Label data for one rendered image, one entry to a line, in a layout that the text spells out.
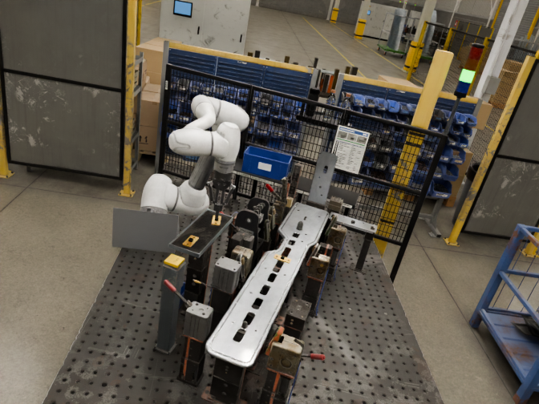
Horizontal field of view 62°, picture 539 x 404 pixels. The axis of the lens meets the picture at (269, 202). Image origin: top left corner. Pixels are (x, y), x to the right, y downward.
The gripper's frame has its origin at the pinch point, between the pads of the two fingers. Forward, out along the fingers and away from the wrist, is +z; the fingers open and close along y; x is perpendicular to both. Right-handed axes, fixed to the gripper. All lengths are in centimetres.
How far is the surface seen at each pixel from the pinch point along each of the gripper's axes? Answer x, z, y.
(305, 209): 58, 21, 51
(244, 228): 8.6, 12.4, 13.8
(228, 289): -29.9, 20.4, 9.9
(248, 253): -11.3, 13.3, 16.6
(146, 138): 317, 91, -102
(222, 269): -28.8, 11.5, 6.3
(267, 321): -45, 21, 27
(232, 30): 711, -1, -42
